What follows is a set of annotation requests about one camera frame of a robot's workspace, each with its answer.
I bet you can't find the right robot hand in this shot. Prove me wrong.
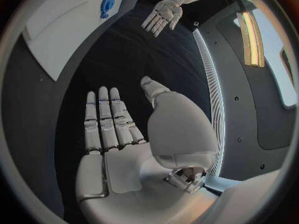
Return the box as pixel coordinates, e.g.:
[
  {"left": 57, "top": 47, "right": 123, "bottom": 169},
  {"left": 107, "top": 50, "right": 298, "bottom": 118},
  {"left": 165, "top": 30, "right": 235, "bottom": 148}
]
[{"left": 75, "top": 76, "right": 221, "bottom": 224}]

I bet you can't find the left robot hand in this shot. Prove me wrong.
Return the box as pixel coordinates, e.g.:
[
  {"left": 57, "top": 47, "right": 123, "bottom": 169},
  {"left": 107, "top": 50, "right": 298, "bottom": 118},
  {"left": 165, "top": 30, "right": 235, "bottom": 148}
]
[{"left": 141, "top": 0, "right": 184, "bottom": 38}]

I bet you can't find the blue gear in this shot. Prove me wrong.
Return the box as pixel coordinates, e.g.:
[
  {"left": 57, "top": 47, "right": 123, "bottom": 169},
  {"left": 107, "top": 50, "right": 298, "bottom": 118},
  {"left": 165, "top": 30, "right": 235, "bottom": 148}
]
[{"left": 99, "top": 0, "right": 116, "bottom": 20}]

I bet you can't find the white task board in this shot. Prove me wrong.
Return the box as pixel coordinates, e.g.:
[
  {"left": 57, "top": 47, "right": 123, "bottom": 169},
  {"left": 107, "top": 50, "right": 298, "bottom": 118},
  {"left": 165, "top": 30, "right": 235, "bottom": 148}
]
[{"left": 21, "top": 0, "right": 141, "bottom": 82}]

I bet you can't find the glowing light bar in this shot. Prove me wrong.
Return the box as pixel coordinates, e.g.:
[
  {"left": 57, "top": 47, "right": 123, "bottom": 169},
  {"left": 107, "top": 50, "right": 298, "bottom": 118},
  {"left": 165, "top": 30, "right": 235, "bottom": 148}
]
[{"left": 235, "top": 10, "right": 266, "bottom": 68}]

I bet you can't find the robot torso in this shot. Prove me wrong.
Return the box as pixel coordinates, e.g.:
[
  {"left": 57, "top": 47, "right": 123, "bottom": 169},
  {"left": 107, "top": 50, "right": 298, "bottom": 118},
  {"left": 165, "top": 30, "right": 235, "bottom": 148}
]
[{"left": 186, "top": 0, "right": 298, "bottom": 193}]

